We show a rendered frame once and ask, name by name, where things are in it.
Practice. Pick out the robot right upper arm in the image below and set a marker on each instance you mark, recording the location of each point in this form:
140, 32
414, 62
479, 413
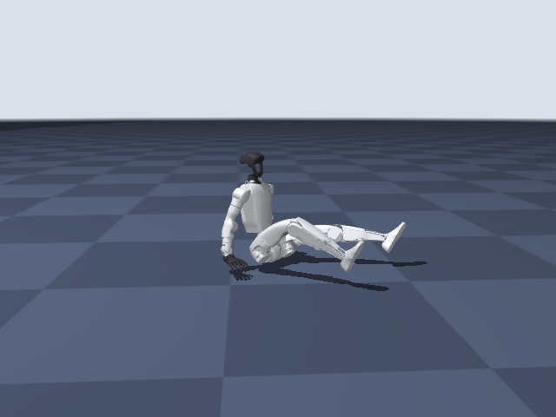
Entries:
239, 196

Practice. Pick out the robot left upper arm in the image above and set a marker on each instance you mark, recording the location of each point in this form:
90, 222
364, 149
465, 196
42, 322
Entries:
272, 191

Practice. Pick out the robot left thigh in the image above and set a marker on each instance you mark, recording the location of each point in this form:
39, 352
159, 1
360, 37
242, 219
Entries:
334, 233

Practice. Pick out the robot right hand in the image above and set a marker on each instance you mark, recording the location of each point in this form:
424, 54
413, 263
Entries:
232, 261

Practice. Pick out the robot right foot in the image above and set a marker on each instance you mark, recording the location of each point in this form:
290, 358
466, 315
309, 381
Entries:
350, 256

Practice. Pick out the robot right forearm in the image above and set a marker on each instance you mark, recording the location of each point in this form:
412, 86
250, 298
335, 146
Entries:
227, 238

